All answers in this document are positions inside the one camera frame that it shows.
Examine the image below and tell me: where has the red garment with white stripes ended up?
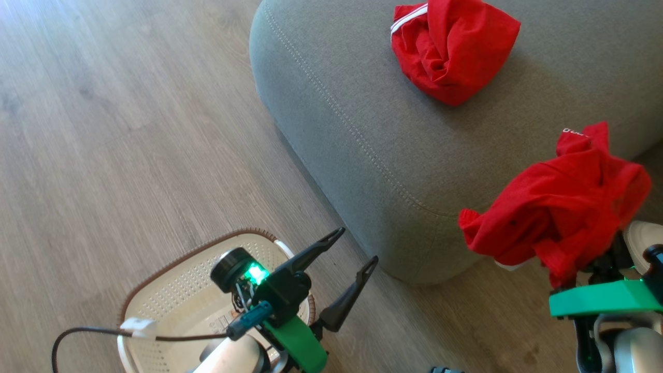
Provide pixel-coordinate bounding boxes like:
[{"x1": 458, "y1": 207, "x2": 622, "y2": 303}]
[{"x1": 390, "y1": 0, "x2": 522, "y2": 107}]

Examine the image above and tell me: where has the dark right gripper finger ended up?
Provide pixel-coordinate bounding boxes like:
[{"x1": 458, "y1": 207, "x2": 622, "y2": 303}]
[{"x1": 584, "y1": 232, "x2": 630, "y2": 283}]

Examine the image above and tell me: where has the braided left camera cable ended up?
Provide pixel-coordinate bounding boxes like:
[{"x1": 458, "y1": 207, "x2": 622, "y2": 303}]
[{"x1": 51, "y1": 300, "x2": 273, "y2": 373}]

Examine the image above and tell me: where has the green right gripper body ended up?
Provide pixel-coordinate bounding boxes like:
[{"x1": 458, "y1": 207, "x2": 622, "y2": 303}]
[{"x1": 549, "y1": 280, "x2": 663, "y2": 318}]

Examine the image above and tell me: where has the plain red garment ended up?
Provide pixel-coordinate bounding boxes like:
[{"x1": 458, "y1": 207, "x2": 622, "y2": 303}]
[{"x1": 458, "y1": 121, "x2": 653, "y2": 290}]

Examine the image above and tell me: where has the white left cable tag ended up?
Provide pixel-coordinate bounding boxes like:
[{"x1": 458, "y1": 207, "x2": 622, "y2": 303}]
[{"x1": 120, "y1": 317, "x2": 158, "y2": 339}]

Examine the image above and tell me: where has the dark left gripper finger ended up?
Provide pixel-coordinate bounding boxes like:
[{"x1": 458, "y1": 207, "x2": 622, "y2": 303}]
[
  {"x1": 279, "y1": 226, "x2": 347, "y2": 279},
  {"x1": 317, "y1": 255, "x2": 380, "y2": 334}
]

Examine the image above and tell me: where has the white perforated laundry basket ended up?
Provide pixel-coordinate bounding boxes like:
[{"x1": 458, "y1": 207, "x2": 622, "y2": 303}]
[{"x1": 116, "y1": 226, "x2": 317, "y2": 373}]

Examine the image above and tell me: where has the grey fabric sofa seat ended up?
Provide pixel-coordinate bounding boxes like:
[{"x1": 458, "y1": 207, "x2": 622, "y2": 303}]
[{"x1": 249, "y1": 0, "x2": 663, "y2": 286}]

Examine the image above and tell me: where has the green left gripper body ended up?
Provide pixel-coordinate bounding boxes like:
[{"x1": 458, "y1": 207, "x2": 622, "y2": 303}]
[{"x1": 262, "y1": 315, "x2": 328, "y2": 373}]

